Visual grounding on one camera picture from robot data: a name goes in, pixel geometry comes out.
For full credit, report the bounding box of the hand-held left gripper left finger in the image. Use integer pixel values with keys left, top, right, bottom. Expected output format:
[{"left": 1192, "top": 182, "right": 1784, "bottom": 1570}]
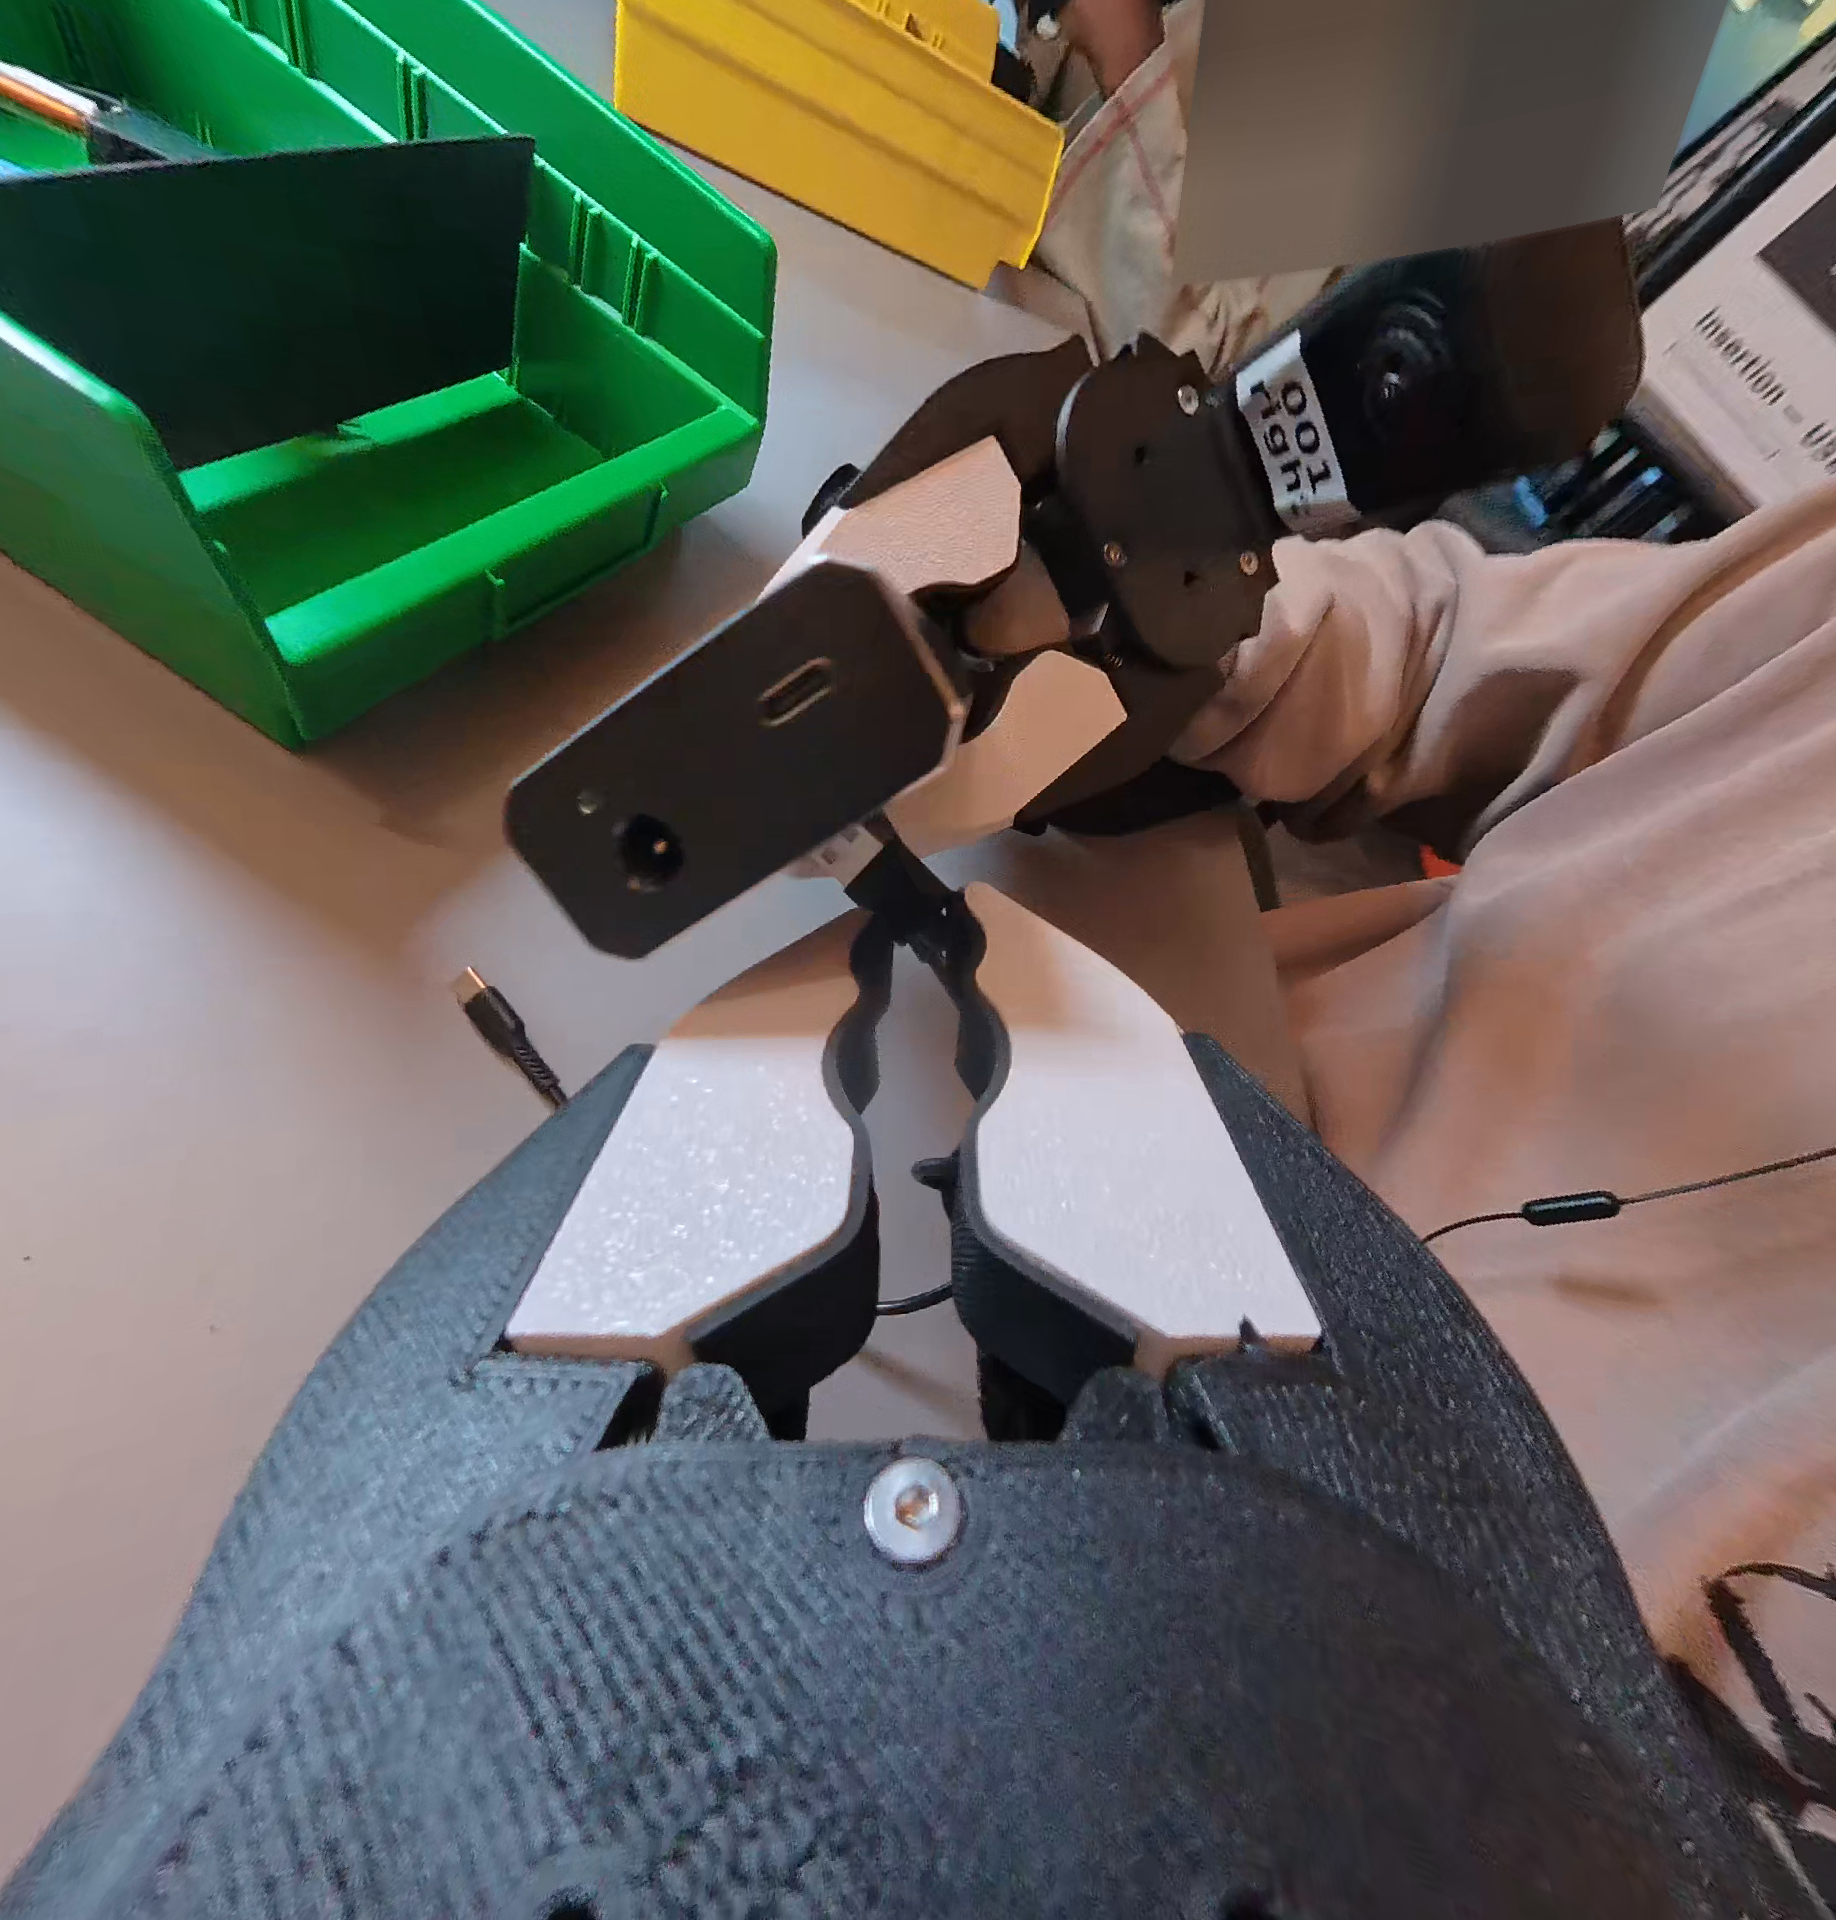
[{"left": 506, "top": 907, "right": 902, "bottom": 1369}]

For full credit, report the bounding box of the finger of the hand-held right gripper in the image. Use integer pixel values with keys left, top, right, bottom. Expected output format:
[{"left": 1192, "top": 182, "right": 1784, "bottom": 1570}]
[
  {"left": 812, "top": 644, "right": 1133, "bottom": 879},
  {"left": 775, "top": 434, "right": 1033, "bottom": 601}
]

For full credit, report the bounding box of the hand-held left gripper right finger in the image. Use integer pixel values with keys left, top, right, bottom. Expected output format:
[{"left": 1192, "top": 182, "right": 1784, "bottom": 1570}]
[{"left": 944, "top": 882, "right": 1328, "bottom": 1374}]

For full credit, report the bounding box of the black usb cable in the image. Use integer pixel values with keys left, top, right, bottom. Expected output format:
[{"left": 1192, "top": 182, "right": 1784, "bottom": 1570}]
[{"left": 450, "top": 832, "right": 988, "bottom": 1321}]

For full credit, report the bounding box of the person's right forearm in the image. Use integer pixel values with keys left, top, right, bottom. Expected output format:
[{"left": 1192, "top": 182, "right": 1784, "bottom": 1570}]
[{"left": 1173, "top": 472, "right": 1836, "bottom": 842}]

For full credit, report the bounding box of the person's right hand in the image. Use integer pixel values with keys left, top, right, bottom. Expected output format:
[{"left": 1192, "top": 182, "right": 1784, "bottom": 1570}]
[{"left": 963, "top": 563, "right": 1085, "bottom": 664}]

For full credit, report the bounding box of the pale plaid cloth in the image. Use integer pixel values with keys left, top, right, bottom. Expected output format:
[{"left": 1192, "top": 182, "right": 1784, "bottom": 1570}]
[{"left": 1040, "top": 0, "right": 1368, "bottom": 339}]

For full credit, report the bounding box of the yellow plastic bin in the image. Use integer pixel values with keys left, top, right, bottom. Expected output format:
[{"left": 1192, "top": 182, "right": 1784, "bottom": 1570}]
[{"left": 615, "top": 0, "right": 1065, "bottom": 289}]

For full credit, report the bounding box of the green plastic bin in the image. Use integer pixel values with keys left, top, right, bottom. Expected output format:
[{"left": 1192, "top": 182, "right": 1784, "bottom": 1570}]
[{"left": 0, "top": 0, "right": 779, "bottom": 752}]

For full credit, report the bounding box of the black and white marker board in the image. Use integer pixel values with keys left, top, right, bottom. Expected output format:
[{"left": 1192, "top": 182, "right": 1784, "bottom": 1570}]
[{"left": 1624, "top": 30, "right": 1836, "bottom": 518}]

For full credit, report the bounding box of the black divider card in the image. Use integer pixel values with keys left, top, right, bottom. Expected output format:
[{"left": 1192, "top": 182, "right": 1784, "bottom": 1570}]
[{"left": 0, "top": 135, "right": 537, "bottom": 468}]

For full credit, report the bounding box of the thin black earphone cable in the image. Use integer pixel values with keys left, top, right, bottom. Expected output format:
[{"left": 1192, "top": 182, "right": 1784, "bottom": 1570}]
[{"left": 1421, "top": 1136, "right": 1836, "bottom": 1246}]

